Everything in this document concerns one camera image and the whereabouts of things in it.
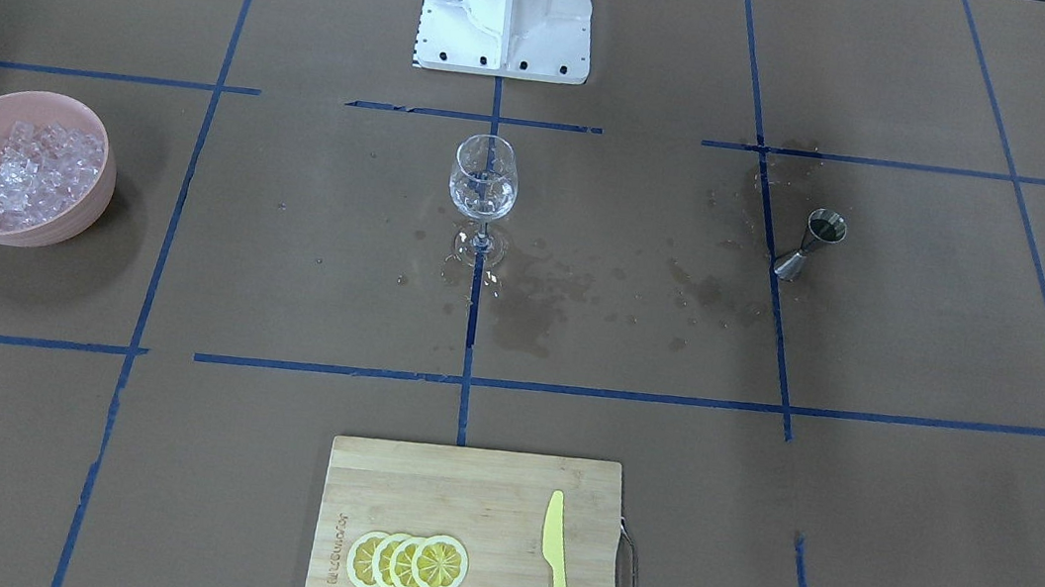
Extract steel jigger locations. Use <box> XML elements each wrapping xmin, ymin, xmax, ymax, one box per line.
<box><xmin>774</xmin><ymin>208</ymin><xmax>847</xmax><ymax>282</ymax></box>

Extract clear wine glass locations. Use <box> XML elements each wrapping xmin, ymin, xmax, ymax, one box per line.
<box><xmin>449</xmin><ymin>134</ymin><xmax>519</xmax><ymax>267</ymax></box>

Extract pile of clear ice cubes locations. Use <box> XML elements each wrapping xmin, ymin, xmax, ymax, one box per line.
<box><xmin>0</xmin><ymin>121</ymin><xmax>107</xmax><ymax>233</ymax></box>

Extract bamboo cutting board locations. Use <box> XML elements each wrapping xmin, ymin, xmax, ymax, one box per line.
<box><xmin>304</xmin><ymin>436</ymin><xmax>622</xmax><ymax>587</ymax></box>

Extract lemon slice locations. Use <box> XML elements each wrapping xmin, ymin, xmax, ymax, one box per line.
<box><xmin>410</xmin><ymin>534</ymin><xmax>470</xmax><ymax>587</ymax></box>
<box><xmin>346</xmin><ymin>531</ymin><xmax>388</xmax><ymax>587</ymax></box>
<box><xmin>387</xmin><ymin>536</ymin><xmax>426</xmax><ymax>587</ymax></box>
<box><xmin>370</xmin><ymin>533</ymin><xmax>412</xmax><ymax>587</ymax></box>

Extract yellow plastic knife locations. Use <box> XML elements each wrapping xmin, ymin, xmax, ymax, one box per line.
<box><xmin>541</xmin><ymin>489</ymin><xmax>568</xmax><ymax>587</ymax></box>

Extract pink bowl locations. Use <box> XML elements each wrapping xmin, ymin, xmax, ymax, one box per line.
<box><xmin>0</xmin><ymin>91</ymin><xmax>117</xmax><ymax>246</ymax></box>

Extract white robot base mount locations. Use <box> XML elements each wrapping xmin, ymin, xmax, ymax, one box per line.
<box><xmin>412</xmin><ymin>0</ymin><xmax>594</xmax><ymax>85</ymax></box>

